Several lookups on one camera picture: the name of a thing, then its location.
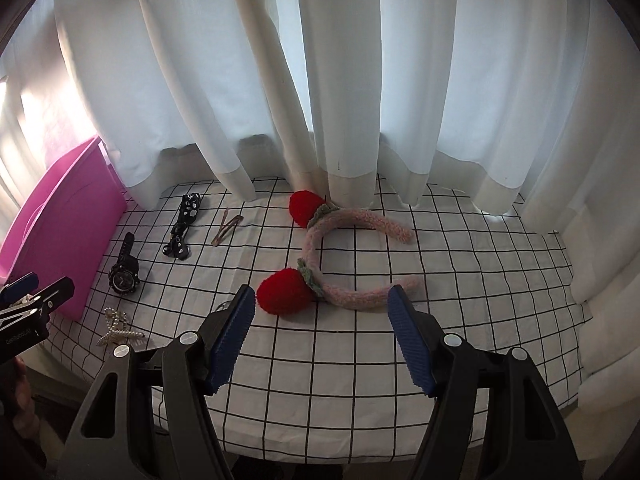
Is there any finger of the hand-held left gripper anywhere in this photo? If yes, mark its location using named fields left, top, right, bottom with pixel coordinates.
left=0, top=276, right=76, bottom=330
left=0, top=272, right=41, bottom=307

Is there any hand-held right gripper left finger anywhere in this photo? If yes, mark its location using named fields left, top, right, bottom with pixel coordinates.
left=62, top=284, right=257, bottom=480

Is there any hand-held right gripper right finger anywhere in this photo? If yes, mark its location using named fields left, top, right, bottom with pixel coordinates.
left=387, top=284, right=583, bottom=480

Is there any pearl claw hair clip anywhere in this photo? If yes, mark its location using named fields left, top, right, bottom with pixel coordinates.
left=97, top=307, right=146, bottom=348

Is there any pink plastic basin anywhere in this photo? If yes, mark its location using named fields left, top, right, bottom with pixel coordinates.
left=0, top=135, right=128, bottom=321

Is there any black wrist watch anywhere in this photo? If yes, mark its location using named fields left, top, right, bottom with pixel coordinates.
left=108, top=232, right=141, bottom=296

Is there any thin snap hair clip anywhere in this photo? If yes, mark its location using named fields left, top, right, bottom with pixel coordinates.
left=211, top=208, right=245, bottom=247

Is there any pink plush pompom headband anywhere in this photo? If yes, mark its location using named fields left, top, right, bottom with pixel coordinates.
left=255, top=190, right=421, bottom=317

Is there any person's left hand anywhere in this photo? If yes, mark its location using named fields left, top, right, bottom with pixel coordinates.
left=0, top=357, right=40, bottom=443

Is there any white black checked tablecloth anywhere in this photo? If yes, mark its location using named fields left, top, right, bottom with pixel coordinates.
left=65, top=175, right=593, bottom=436

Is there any white curtain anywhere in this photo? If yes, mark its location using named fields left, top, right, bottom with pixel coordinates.
left=0, top=0, right=640, bottom=411

